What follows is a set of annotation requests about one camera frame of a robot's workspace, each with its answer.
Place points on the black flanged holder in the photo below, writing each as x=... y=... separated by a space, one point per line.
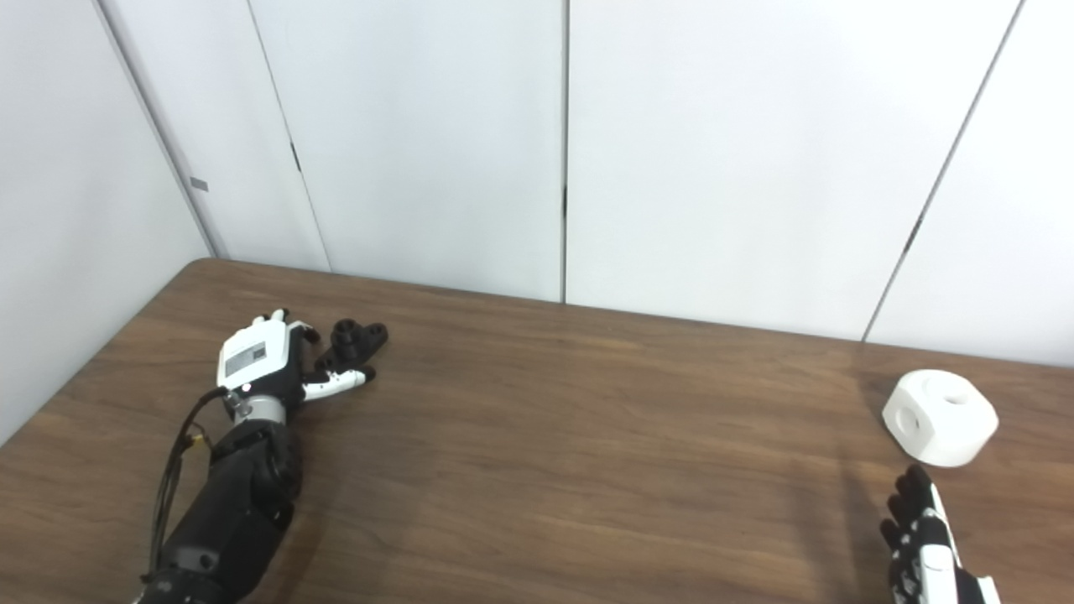
x=361 y=337

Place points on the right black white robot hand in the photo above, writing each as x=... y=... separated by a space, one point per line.
x=923 y=570

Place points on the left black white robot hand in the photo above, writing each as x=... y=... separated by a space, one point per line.
x=256 y=356

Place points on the round white plastic piece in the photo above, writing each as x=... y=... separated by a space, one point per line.
x=940 y=428

